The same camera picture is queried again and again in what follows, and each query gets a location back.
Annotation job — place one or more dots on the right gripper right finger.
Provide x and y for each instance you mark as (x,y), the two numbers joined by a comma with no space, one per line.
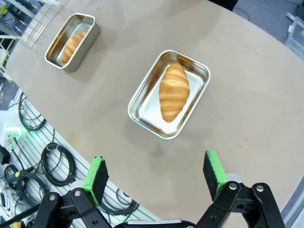
(215,173)

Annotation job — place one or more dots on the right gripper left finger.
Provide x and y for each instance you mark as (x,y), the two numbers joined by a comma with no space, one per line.
(97,180)

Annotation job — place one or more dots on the rectangular steel container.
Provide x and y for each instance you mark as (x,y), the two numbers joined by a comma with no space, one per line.
(147,114)
(80,55)

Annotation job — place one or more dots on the golden croissant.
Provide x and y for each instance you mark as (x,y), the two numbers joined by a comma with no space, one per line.
(73,46)
(174,92)

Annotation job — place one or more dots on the white box with green light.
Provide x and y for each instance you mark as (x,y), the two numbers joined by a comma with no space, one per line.
(12,121)

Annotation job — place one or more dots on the grey plastic crate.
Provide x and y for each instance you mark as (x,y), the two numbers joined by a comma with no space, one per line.
(295,33)

